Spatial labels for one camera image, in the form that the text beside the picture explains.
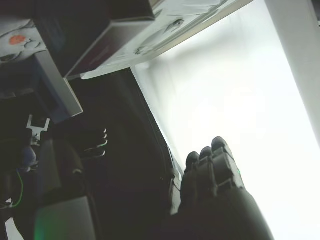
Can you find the dark box with white label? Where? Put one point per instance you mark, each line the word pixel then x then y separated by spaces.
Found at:
pixel 75 37

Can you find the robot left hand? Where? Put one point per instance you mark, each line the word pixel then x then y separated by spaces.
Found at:
pixel 215 190

